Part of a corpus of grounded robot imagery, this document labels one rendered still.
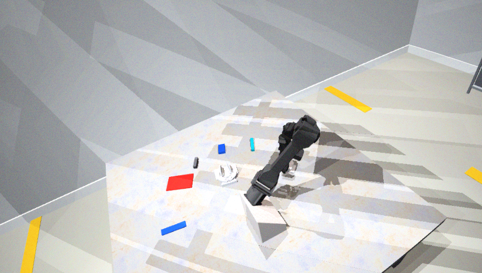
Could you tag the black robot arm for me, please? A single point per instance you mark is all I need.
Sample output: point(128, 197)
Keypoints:
point(294, 138)

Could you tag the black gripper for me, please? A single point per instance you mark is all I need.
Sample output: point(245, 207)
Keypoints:
point(286, 168)

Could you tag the red flat plate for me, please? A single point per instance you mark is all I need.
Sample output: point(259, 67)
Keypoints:
point(180, 182)

